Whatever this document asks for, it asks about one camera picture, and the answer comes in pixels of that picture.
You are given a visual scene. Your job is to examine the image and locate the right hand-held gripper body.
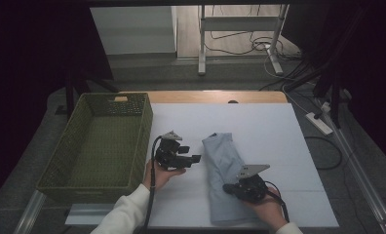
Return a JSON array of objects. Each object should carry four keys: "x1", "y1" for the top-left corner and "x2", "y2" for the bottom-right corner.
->
[{"x1": 233, "y1": 164, "x2": 271, "y2": 205}]

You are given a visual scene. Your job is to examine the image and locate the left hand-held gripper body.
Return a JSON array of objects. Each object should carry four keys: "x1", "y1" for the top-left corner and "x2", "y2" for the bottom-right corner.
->
[{"x1": 154, "y1": 130, "x2": 194, "y2": 172}]

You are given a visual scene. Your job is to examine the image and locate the light blue tank top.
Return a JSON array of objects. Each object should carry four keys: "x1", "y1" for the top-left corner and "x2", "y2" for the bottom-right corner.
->
[{"x1": 201, "y1": 132, "x2": 270, "y2": 226}]

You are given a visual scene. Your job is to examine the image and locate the green woven basket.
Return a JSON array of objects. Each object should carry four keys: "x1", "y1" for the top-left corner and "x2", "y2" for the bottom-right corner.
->
[{"x1": 36, "y1": 92, "x2": 154, "y2": 205}]

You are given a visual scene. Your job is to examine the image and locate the person's left hand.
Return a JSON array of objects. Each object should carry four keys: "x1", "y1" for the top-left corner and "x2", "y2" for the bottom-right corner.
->
[{"x1": 142, "y1": 160, "x2": 186, "y2": 192}]

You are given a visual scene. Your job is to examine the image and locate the person's right hand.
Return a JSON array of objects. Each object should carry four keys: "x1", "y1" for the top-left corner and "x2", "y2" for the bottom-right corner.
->
[{"x1": 243, "y1": 189, "x2": 288, "y2": 232}]

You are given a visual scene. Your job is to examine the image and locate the white foam board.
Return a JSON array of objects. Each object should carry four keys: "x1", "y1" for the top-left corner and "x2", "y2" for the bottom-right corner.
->
[{"x1": 64, "y1": 102, "x2": 340, "y2": 228}]

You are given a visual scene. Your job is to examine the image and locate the white power strip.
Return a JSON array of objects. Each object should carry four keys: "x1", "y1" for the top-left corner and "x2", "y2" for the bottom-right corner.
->
[{"x1": 305, "y1": 111, "x2": 334, "y2": 137}]

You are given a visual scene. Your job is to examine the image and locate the black stand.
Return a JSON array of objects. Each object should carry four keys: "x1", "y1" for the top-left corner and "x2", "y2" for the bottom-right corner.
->
[
  {"x1": 283, "y1": 58, "x2": 353, "y2": 130},
  {"x1": 55, "y1": 72, "x2": 119, "y2": 119}
]

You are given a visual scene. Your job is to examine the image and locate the black curtain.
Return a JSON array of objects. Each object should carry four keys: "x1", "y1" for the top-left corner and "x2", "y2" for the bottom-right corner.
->
[
  {"x1": 0, "y1": 0, "x2": 114, "y2": 203},
  {"x1": 280, "y1": 0, "x2": 386, "y2": 164}
]

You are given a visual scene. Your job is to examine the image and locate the left hand-held gripper cable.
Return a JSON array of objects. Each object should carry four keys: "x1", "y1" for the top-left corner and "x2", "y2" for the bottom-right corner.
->
[{"x1": 143, "y1": 136, "x2": 165, "y2": 234}]

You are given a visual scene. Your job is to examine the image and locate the hand-held gripper cable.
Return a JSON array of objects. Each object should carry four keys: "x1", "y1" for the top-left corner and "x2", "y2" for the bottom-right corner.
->
[
  {"x1": 143, "y1": 136, "x2": 165, "y2": 234},
  {"x1": 263, "y1": 180, "x2": 290, "y2": 223}
]

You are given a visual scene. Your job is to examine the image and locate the right hand-held gripper cable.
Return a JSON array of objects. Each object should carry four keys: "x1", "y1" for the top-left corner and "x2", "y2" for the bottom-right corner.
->
[{"x1": 263, "y1": 180, "x2": 290, "y2": 223}]

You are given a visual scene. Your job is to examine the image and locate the black looped floor cable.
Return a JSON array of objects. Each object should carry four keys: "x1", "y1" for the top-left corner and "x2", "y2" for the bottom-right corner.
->
[{"x1": 304, "y1": 136, "x2": 344, "y2": 171}]

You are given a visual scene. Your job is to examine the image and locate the tangled black floor cables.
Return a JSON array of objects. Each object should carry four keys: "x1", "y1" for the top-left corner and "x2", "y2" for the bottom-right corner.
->
[{"x1": 203, "y1": 30, "x2": 304, "y2": 62}]

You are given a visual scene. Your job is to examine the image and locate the aluminium rail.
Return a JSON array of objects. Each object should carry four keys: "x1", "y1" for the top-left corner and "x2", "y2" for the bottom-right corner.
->
[
  {"x1": 314, "y1": 97, "x2": 386, "y2": 234},
  {"x1": 14, "y1": 189, "x2": 48, "y2": 234}
]

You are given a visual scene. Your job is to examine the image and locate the white metal stand frame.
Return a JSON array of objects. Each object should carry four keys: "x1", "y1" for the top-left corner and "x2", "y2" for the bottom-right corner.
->
[{"x1": 198, "y1": 3, "x2": 291, "y2": 76}]

